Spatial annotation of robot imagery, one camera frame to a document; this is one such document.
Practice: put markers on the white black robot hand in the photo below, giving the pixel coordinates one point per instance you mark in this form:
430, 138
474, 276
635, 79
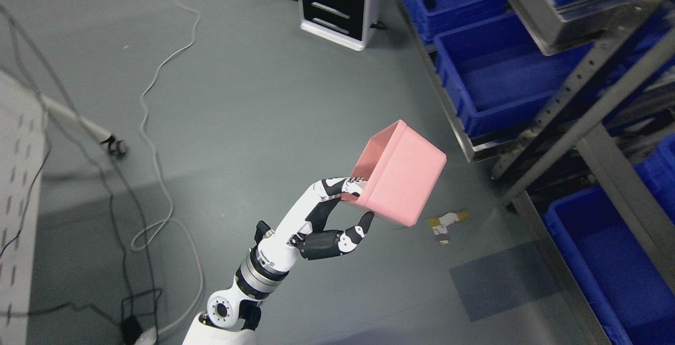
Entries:
302, 231

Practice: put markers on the pink plastic storage box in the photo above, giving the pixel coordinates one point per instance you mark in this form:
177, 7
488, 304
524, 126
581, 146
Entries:
400, 168

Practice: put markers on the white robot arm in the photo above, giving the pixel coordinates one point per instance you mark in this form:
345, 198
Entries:
232, 315

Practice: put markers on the white black box device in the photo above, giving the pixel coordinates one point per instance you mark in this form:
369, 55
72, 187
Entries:
350, 23

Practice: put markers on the blue bin middle shelf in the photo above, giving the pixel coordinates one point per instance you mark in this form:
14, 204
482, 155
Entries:
496, 75

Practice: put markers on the steel shelf rack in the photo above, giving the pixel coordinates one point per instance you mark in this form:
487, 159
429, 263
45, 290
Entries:
564, 124

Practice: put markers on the yellow white floor tape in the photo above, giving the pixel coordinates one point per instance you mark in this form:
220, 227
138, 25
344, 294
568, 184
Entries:
439, 225

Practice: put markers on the white perforated panel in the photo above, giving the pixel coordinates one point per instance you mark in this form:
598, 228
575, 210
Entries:
23, 152

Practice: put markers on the blue bin lower right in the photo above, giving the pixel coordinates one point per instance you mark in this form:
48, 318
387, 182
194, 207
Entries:
630, 299

